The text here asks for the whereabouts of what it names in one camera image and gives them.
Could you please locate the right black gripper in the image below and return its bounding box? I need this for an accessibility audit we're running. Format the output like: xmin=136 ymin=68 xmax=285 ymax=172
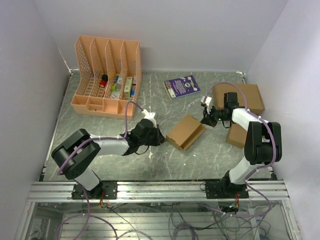
xmin=200 ymin=104 xmax=229 ymax=128

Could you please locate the brown cardboard box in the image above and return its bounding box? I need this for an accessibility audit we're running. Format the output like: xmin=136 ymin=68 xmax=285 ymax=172
xmin=166 ymin=114 xmax=206 ymax=151

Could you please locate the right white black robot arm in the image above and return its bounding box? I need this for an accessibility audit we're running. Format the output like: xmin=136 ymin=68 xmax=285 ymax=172
xmin=201 ymin=92 xmax=282 ymax=199

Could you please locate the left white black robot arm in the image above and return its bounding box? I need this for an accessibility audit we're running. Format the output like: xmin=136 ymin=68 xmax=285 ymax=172
xmin=51 ymin=118 xmax=165 ymax=199

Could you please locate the small folded cardboard box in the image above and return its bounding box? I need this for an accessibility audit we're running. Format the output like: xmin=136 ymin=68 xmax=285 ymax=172
xmin=225 ymin=124 xmax=247 ymax=149

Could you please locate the large folded cardboard box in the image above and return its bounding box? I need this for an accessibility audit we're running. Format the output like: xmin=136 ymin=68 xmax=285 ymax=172
xmin=212 ymin=83 xmax=265 ymax=115

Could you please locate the purple book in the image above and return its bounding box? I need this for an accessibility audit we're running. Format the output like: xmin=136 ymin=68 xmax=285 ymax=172
xmin=163 ymin=75 xmax=201 ymax=100

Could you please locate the white green carton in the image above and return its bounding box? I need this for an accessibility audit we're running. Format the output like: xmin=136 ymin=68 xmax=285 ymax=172
xmin=123 ymin=76 xmax=133 ymax=98

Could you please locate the green cube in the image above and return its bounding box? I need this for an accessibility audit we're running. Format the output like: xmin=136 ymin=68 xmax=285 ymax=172
xmin=111 ymin=85 xmax=117 ymax=92

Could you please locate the red black bottle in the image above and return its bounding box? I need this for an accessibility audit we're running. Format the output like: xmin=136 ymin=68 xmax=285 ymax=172
xmin=99 ymin=74 xmax=109 ymax=88

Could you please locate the pink plastic file organizer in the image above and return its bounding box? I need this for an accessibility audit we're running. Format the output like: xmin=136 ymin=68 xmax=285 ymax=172
xmin=71 ymin=35 xmax=142 ymax=120

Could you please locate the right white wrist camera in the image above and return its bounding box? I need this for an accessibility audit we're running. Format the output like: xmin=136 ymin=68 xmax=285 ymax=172
xmin=200 ymin=95 xmax=216 ymax=114

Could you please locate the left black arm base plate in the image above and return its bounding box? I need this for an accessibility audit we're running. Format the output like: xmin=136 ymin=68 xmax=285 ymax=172
xmin=71 ymin=181 xmax=118 ymax=200

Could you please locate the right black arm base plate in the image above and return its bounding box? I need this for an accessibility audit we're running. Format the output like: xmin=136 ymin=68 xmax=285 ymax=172
xmin=204 ymin=180 xmax=249 ymax=200

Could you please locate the aluminium rail frame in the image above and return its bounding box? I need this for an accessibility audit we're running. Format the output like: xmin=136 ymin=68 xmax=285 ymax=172
xmin=16 ymin=180 xmax=302 ymax=240

